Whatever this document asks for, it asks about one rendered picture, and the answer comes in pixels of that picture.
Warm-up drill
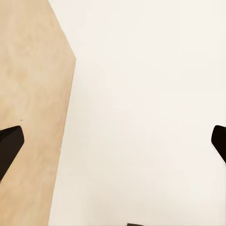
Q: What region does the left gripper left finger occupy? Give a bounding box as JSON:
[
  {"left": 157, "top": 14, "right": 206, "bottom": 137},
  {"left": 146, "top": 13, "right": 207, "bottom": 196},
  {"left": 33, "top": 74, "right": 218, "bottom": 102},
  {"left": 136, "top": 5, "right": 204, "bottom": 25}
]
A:
[{"left": 0, "top": 125, "right": 24, "bottom": 181}]

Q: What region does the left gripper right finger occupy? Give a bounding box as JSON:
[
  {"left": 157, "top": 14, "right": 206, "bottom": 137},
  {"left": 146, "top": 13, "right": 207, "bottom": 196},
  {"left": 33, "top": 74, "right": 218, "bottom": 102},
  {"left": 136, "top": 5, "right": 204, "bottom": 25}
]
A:
[{"left": 211, "top": 125, "right": 226, "bottom": 163}]

